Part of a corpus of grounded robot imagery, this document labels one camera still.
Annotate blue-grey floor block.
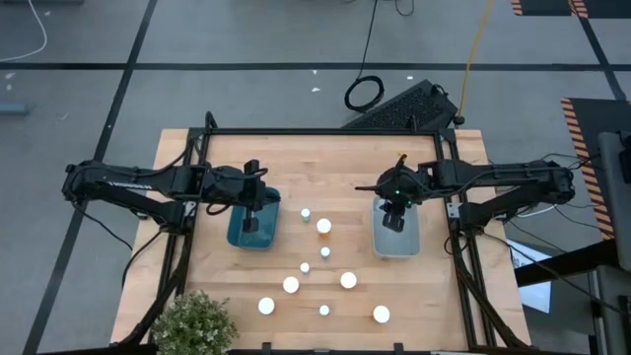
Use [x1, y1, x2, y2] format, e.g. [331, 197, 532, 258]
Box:
[0, 102, 30, 117]

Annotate teal plastic bin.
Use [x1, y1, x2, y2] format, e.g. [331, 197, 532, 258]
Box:
[226, 185, 281, 251]

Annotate white sheet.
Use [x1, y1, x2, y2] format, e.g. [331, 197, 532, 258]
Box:
[506, 239, 553, 315]

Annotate coiled black cable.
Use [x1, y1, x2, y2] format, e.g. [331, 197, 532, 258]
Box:
[343, 0, 386, 114]

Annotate grey metal cart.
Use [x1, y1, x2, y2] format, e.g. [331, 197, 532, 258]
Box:
[589, 130, 631, 355]

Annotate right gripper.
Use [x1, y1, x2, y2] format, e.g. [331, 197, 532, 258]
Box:
[354, 153, 421, 234]

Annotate green potted plant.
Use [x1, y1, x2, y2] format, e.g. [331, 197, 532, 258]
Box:
[150, 289, 242, 355]

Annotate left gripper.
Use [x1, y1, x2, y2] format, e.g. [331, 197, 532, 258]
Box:
[231, 158, 282, 234]

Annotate white floor cable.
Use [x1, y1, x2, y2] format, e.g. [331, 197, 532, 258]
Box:
[0, 0, 48, 63]

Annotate black flat bar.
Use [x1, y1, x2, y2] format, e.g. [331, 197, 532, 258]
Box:
[513, 238, 621, 289]

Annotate white plastic bin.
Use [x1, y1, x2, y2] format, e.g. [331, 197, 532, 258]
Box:
[371, 195, 422, 260]

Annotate black perforated case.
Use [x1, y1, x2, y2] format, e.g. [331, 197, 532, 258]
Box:
[341, 78, 459, 132]

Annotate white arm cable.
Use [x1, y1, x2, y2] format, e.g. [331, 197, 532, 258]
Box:
[516, 204, 558, 219]

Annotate black mat hazard-striped edge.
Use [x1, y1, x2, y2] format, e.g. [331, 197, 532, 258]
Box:
[510, 0, 631, 20]

